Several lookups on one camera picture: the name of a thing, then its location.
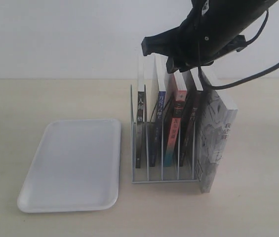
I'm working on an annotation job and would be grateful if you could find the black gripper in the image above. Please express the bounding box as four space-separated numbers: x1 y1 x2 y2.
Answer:
141 9 246 74

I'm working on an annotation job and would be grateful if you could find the grey white illustrated book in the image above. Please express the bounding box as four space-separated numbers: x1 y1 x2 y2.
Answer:
196 68 239 194

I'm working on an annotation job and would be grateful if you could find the red and teal book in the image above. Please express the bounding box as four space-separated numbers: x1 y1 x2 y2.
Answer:
163 71 187 167

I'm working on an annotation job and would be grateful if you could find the dark blue moon book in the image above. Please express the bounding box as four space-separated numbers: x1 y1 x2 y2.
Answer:
149 54 177 167

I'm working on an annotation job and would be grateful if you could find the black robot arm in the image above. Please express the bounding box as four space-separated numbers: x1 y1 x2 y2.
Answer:
141 0 276 73

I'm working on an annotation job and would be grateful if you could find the black spine book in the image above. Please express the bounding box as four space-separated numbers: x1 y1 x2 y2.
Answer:
134 55 147 169

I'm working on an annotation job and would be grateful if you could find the dark brown spine book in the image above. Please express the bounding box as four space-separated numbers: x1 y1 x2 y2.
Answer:
179 69 203 167

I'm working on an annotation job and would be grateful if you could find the white plastic tray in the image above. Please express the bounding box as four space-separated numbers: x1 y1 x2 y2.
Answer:
17 118 121 213

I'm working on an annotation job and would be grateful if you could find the black cable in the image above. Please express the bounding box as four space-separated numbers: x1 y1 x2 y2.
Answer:
197 9 279 90

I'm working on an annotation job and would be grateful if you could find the white wire book rack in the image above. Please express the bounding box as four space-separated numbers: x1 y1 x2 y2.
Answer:
129 86 200 184

